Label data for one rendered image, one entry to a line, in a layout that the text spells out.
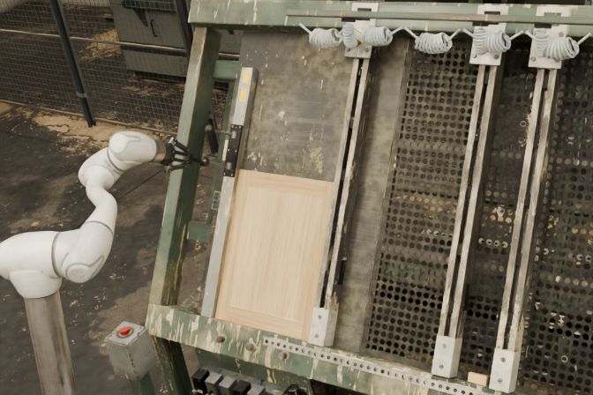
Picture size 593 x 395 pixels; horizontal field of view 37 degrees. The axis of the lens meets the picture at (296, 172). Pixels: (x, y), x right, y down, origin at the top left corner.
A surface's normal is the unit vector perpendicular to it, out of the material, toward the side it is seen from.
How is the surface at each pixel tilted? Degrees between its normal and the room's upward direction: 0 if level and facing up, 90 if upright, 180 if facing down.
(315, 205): 55
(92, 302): 0
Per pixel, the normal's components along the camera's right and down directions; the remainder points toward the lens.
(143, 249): -0.16, -0.87
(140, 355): 0.85, 0.11
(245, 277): -0.50, -0.11
